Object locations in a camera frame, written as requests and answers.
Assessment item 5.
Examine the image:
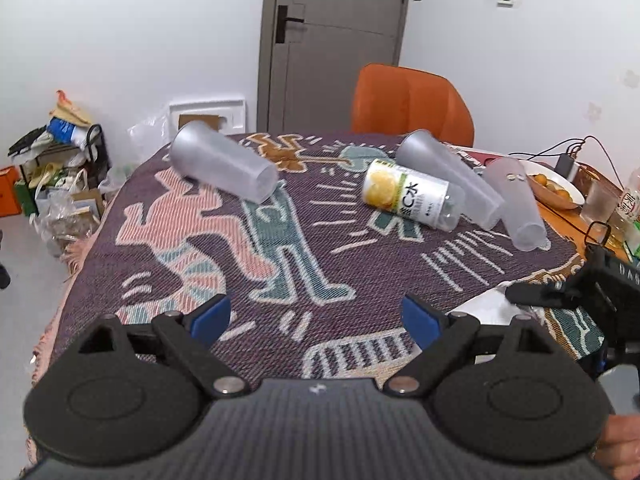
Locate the white paper sheet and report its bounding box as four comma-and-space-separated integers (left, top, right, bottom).
459, 281, 543, 332

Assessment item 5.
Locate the pile of bags and boxes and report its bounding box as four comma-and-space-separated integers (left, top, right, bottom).
7, 90, 112, 261

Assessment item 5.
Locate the lemon label clear bottle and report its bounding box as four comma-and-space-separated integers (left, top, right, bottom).
362, 158, 466, 233

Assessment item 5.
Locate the clear plastic bag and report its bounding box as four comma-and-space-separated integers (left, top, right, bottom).
127, 112, 173, 171

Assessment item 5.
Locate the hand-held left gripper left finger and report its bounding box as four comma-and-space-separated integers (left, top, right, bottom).
75, 294, 251, 398

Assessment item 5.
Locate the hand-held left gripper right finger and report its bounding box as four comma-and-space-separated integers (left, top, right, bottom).
384, 294, 568, 397

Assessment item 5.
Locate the large frosted plastic cup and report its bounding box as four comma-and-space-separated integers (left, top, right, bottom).
169, 120, 280, 205

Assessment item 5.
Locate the blue white packet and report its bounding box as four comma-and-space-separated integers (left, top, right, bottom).
46, 117, 92, 149

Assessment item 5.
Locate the white bowl of oranges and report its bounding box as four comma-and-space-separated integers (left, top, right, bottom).
524, 160, 586, 210

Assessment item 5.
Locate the orange box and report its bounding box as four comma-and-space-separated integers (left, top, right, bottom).
0, 165, 24, 219

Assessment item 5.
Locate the clear labelled drink bottle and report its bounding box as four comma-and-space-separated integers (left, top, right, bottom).
619, 159, 640, 223

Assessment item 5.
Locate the clear drinking glass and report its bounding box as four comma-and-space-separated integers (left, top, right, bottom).
579, 180, 622, 227

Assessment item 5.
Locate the printed figure blanket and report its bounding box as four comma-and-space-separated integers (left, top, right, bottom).
22, 132, 608, 476

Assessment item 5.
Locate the person's right hand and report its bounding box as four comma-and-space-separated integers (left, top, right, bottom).
596, 412, 640, 480

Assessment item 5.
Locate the black door handle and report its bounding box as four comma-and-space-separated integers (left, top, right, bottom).
276, 5, 305, 43

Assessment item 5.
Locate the grey door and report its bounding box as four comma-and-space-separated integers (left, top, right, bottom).
256, 0, 414, 134

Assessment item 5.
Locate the orange chair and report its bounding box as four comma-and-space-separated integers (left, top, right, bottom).
350, 63, 475, 148

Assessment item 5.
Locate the black power adapter with cables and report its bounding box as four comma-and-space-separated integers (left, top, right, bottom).
509, 135, 621, 183

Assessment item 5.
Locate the white foam tray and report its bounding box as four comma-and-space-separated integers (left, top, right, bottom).
168, 97, 247, 136

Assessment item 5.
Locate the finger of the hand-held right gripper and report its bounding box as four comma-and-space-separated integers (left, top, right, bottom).
505, 280, 583, 311

